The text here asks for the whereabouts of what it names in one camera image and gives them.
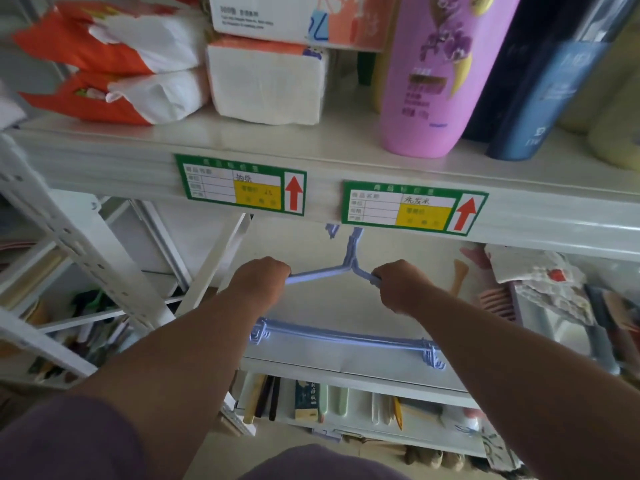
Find person's right hand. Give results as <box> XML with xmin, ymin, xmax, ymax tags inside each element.
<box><xmin>371</xmin><ymin>259</ymin><xmax>437</xmax><ymax>317</ymax></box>

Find person's left hand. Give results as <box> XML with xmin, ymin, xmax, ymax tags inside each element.
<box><xmin>226</xmin><ymin>256</ymin><xmax>293</xmax><ymax>317</ymax></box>

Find bunch of blue wire hangers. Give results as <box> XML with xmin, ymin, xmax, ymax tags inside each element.
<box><xmin>248</xmin><ymin>223</ymin><xmax>447</xmax><ymax>371</ymax></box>

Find white metal rack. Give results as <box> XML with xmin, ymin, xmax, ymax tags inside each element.
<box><xmin>0</xmin><ymin>49</ymin><xmax>640</xmax><ymax>473</ymax></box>

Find person's left forearm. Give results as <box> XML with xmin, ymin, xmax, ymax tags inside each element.
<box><xmin>69</xmin><ymin>287</ymin><xmax>269</xmax><ymax>480</ymax></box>

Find person's right forearm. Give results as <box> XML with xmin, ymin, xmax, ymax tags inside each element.
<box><xmin>415</xmin><ymin>282</ymin><xmax>640</xmax><ymax>480</ymax></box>

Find person's mauve shirt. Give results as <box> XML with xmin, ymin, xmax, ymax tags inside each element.
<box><xmin>0</xmin><ymin>393</ymin><xmax>412</xmax><ymax>480</ymax></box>

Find small tan spatula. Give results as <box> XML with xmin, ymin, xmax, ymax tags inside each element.
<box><xmin>449</xmin><ymin>258</ymin><xmax>470</xmax><ymax>298</ymax></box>

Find small pink spatula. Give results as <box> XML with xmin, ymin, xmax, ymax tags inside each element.
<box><xmin>459</xmin><ymin>244</ymin><xmax>493</xmax><ymax>268</ymax></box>

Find green price label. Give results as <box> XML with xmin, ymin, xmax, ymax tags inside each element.
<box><xmin>341</xmin><ymin>179</ymin><xmax>490</xmax><ymax>237</ymax></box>
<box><xmin>173</xmin><ymin>153</ymin><xmax>307</xmax><ymax>217</ymax></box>

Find pink wide-tooth comb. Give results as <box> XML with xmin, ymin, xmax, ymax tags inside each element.
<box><xmin>479</xmin><ymin>286</ymin><xmax>519</xmax><ymax>323</ymax></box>

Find black pen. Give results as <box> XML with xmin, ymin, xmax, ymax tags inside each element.
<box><xmin>253</xmin><ymin>375</ymin><xmax>275</xmax><ymax>419</ymax></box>
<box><xmin>268</xmin><ymin>377</ymin><xmax>282</xmax><ymax>422</ymax></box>

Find tan wooden stick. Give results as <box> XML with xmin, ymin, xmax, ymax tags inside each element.
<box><xmin>243</xmin><ymin>373</ymin><xmax>269</xmax><ymax>427</ymax></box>

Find small dark pack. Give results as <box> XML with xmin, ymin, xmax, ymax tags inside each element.
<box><xmin>293</xmin><ymin>379</ymin><xmax>320</xmax><ymax>423</ymax></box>

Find white patterned cloth pack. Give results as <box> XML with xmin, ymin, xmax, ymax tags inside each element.
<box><xmin>483</xmin><ymin>244</ymin><xmax>596</xmax><ymax>325</ymax></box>

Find small white printed bottle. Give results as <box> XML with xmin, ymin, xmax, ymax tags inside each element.
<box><xmin>459</xmin><ymin>407</ymin><xmax>490</xmax><ymax>441</ymax></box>

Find purple framed mirror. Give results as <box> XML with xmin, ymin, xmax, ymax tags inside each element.
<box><xmin>515</xmin><ymin>282</ymin><xmax>621</xmax><ymax>375</ymax></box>

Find row of kitchen knives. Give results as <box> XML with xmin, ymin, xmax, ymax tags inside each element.
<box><xmin>27</xmin><ymin>289</ymin><xmax>133</xmax><ymax>381</ymax></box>

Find purple shampoo bottle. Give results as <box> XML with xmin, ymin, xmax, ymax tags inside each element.
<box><xmin>379</xmin><ymin>0</ymin><xmax>523</xmax><ymax>159</ymax></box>

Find white tissue pack orange edge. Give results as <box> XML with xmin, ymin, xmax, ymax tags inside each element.
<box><xmin>206</xmin><ymin>35</ymin><xmax>331</xmax><ymax>127</ymax></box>

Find blue bottle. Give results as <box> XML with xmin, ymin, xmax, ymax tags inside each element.
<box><xmin>485</xmin><ymin>0</ymin><xmax>640</xmax><ymax>161</ymax></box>

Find pale yellow bottle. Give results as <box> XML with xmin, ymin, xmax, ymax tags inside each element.
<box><xmin>557</xmin><ymin>24</ymin><xmax>640</xmax><ymax>135</ymax></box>
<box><xmin>587</xmin><ymin>84</ymin><xmax>640</xmax><ymax>171</ymax></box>

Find white tissue pack orange lines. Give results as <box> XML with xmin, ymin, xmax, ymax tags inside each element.
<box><xmin>207</xmin><ymin>0</ymin><xmax>401</xmax><ymax>51</ymax></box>

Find green handled tool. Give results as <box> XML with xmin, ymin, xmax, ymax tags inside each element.
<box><xmin>69</xmin><ymin>288</ymin><xmax>109</xmax><ymax>315</ymax></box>

